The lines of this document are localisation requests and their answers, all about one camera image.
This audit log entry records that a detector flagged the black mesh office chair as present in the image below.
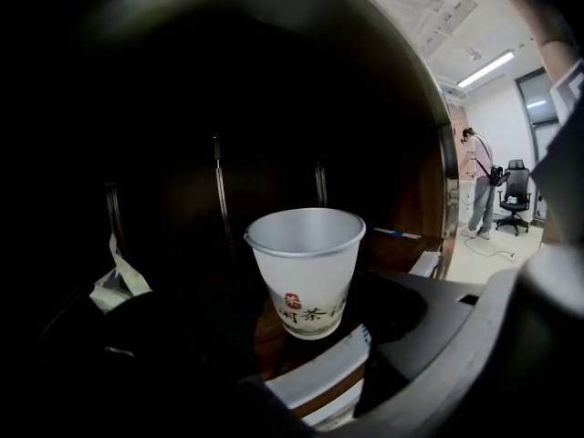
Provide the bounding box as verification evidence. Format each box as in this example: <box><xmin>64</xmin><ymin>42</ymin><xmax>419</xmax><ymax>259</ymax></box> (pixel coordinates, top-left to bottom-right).
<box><xmin>494</xmin><ymin>158</ymin><xmax>534</xmax><ymax>237</ymax></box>

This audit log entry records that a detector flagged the ceiling light strip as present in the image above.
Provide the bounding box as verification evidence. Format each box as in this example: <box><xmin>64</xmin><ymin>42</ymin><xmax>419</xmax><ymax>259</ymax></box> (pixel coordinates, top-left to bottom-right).
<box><xmin>455</xmin><ymin>49</ymin><xmax>517</xmax><ymax>89</ymax></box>

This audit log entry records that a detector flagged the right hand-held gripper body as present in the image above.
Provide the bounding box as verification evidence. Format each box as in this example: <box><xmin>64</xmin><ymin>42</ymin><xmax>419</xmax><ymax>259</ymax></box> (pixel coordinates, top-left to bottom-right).
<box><xmin>530</xmin><ymin>58</ymin><xmax>584</xmax><ymax>246</ymax></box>

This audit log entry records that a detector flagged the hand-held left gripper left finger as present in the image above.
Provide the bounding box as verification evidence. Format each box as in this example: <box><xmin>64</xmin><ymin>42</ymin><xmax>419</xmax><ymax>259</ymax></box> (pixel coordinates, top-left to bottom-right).
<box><xmin>39</xmin><ymin>289</ymin><xmax>321</xmax><ymax>438</ymax></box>

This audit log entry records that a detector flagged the black floor cable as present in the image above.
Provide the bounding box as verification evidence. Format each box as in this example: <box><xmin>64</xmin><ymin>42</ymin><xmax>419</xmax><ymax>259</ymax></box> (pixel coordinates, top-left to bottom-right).
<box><xmin>462</xmin><ymin>235</ymin><xmax>517</xmax><ymax>260</ymax></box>

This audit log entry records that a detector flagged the white tissue packet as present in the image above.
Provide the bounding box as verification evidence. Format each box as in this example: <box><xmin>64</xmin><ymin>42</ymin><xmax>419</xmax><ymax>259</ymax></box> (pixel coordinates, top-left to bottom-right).
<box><xmin>88</xmin><ymin>232</ymin><xmax>154</xmax><ymax>315</ymax></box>

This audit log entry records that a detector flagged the dark framed door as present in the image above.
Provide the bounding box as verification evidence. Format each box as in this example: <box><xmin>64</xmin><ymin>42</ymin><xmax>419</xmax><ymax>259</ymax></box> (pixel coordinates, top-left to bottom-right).
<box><xmin>515</xmin><ymin>66</ymin><xmax>561</xmax><ymax>164</ymax></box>

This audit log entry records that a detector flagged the white paper cup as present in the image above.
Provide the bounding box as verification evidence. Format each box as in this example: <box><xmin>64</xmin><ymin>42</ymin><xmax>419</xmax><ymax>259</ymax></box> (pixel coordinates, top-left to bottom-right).
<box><xmin>243</xmin><ymin>206</ymin><xmax>368</xmax><ymax>341</ymax></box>

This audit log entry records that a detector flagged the person's right forearm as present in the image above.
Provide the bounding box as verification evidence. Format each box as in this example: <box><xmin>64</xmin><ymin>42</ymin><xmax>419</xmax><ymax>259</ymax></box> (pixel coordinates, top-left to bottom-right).
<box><xmin>474</xmin><ymin>0</ymin><xmax>584</xmax><ymax>87</ymax></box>

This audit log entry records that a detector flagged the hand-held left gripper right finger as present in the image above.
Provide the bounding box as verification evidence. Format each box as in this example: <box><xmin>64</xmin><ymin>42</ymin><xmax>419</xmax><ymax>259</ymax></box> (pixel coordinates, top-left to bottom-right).
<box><xmin>327</xmin><ymin>244</ymin><xmax>584</xmax><ymax>438</ymax></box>

